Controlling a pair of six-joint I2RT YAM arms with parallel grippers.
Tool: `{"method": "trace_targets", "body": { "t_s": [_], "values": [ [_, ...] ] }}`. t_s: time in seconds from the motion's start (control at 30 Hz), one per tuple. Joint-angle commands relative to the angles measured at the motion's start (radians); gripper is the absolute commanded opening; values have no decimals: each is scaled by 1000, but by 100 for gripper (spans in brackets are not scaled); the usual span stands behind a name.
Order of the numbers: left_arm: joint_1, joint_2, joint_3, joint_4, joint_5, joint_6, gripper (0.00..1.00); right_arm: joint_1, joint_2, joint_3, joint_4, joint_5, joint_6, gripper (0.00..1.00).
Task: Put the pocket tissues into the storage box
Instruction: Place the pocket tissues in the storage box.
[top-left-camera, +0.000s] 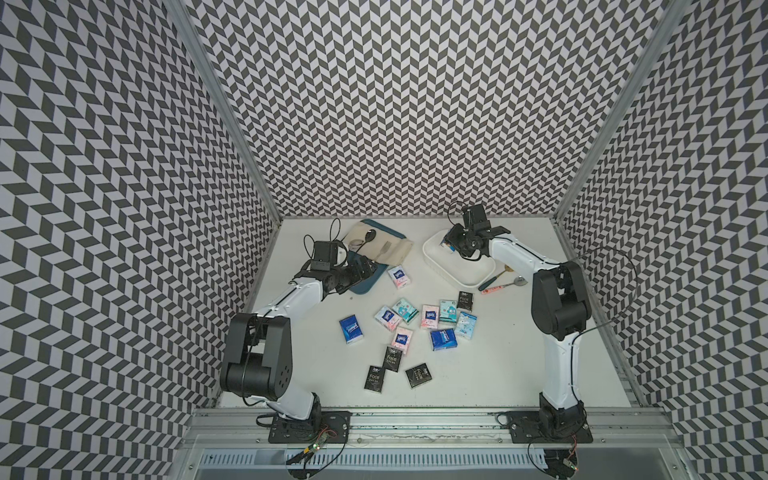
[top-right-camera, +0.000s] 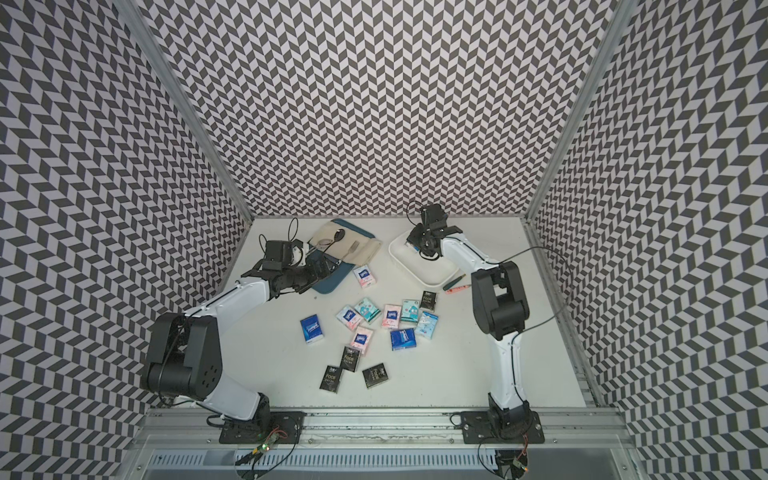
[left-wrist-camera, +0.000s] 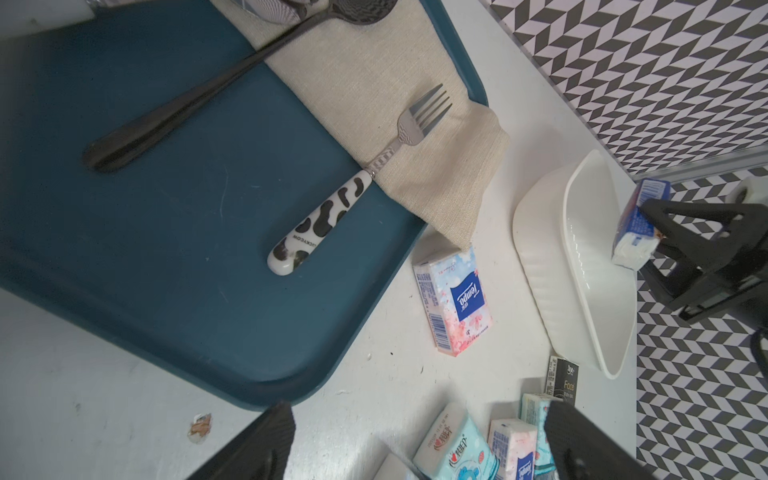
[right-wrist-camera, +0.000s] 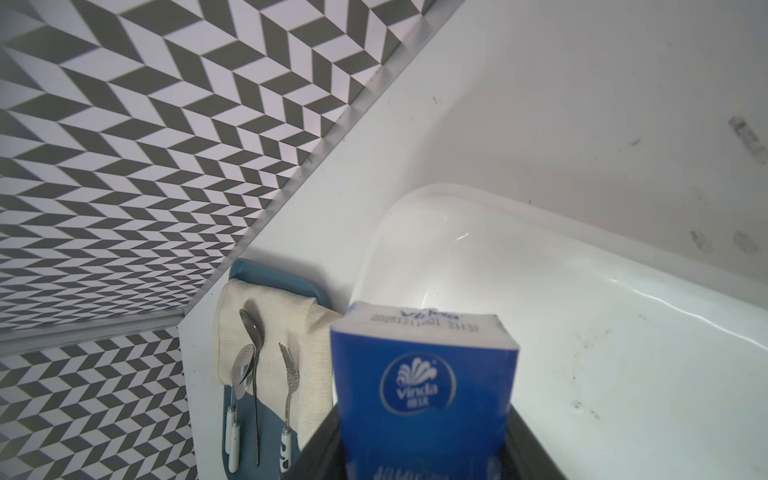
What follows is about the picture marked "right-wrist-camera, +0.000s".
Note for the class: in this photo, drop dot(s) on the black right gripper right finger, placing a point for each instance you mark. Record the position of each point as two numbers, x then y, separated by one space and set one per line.
524 457

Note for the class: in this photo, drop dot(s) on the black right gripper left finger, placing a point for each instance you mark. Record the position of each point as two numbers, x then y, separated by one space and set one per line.
323 457

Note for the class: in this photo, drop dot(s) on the blue Vinda tissue pack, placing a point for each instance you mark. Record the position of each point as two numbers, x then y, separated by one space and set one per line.
422 393

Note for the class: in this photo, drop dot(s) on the white storage box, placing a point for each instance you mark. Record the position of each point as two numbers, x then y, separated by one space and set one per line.
635 363

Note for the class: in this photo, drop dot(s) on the teal serving tray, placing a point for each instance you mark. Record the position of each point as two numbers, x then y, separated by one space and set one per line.
256 273

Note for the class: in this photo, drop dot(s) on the black metal spoon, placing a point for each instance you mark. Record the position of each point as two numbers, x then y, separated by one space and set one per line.
257 337

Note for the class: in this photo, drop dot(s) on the patterned handle fork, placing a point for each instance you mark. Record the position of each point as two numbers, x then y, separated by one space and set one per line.
293 382

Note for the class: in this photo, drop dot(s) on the white handled spoon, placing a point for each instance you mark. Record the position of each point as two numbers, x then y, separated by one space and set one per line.
240 373

